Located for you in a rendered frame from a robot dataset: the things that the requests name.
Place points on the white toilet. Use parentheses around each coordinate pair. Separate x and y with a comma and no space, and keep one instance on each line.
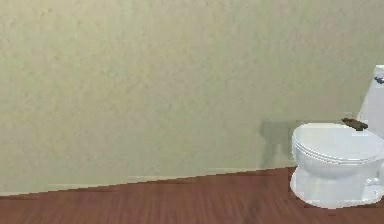
(333,156)

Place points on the dark brown toilet hinge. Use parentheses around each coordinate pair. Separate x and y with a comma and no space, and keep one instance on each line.
(354,124)

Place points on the dark blue flush lever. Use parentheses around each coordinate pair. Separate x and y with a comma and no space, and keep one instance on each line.
(379,80)

